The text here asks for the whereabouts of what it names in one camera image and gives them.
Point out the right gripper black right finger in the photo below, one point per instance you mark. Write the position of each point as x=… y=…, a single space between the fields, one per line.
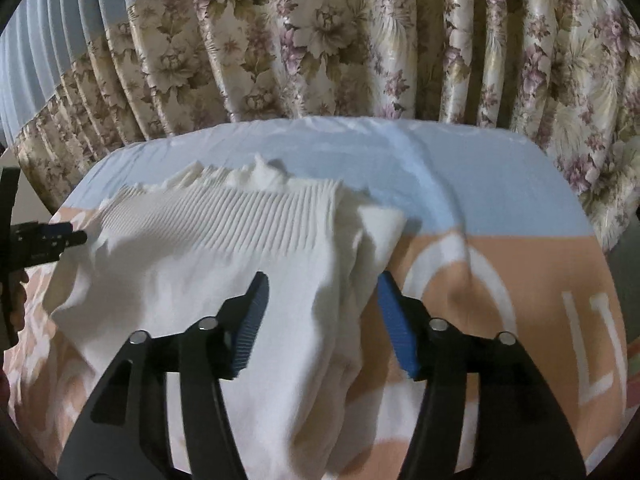
x=521 y=433

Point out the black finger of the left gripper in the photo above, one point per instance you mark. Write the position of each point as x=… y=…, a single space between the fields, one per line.
x=58 y=237

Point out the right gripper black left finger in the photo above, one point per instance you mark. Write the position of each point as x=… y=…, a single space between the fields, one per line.
x=122 y=431

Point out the white knitted sweater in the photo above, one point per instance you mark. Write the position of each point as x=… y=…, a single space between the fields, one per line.
x=161 y=257

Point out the left hand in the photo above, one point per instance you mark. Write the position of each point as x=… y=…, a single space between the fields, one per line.
x=18 y=294

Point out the orange white blue bedsheet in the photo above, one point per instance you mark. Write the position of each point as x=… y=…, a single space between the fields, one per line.
x=494 y=241

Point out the light blue sheer curtain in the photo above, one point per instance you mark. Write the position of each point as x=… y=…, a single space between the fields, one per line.
x=41 y=42

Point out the floral beige curtain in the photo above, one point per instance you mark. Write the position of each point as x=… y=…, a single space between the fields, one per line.
x=565 y=73

